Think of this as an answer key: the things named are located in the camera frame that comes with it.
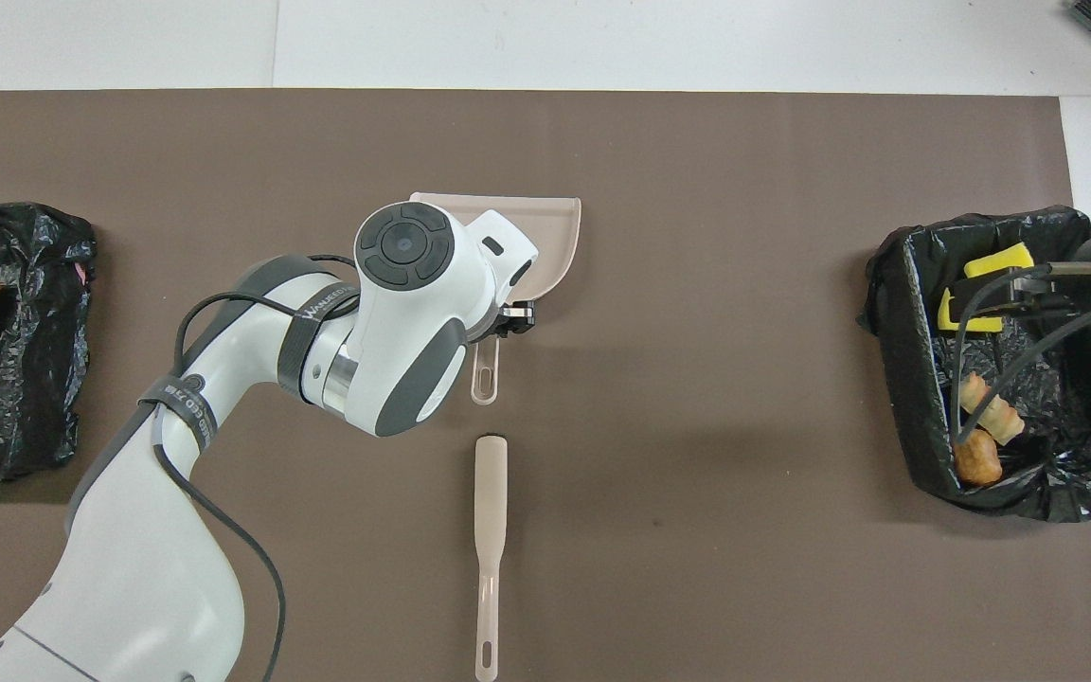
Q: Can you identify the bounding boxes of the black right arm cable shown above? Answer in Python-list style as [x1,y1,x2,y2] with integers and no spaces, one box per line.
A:
[950,263,1091,446]

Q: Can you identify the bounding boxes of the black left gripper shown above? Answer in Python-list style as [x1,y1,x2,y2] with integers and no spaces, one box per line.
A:
[494,300,538,339]

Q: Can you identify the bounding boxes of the beige hand brush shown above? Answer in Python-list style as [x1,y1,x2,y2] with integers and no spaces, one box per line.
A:
[474,436,510,682]

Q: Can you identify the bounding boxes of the black bag lined bin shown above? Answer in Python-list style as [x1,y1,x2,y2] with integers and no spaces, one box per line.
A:
[856,205,1091,524]
[0,202,98,484]

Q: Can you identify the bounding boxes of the toy croissant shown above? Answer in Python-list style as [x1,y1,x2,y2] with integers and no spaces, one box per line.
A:
[957,372,1027,447]

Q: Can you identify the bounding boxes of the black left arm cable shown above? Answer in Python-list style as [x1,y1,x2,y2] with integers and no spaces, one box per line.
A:
[152,253,359,682]

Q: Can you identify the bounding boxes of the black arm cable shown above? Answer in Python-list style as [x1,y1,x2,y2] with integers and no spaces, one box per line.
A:
[950,263,1091,446]
[152,253,359,682]

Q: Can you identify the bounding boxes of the brown table mat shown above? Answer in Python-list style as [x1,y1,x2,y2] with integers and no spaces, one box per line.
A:
[0,90,1091,682]

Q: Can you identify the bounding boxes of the green and yellow sponge piece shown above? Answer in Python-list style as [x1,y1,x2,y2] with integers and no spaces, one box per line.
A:
[938,288,1005,334]

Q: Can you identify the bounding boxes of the brown toy bread roll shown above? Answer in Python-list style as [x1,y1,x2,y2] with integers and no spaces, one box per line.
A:
[953,428,1005,488]

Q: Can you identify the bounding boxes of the beige plastic dustpan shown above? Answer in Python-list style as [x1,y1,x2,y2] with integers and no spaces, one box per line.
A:
[409,193,582,407]

